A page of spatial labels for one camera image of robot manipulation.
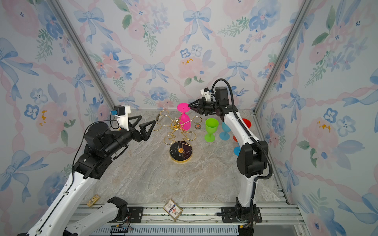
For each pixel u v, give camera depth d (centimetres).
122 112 52
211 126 90
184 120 77
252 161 51
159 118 113
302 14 71
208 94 78
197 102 77
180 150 95
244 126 56
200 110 75
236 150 100
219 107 68
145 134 54
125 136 53
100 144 46
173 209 75
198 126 110
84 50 86
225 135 104
